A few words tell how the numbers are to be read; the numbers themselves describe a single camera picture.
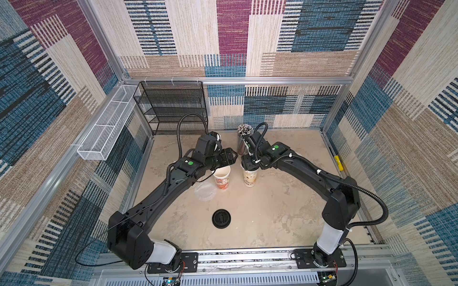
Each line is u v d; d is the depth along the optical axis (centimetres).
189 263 73
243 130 96
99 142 70
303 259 73
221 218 83
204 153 58
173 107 109
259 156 61
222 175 82
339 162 107
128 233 39
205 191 94
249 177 87
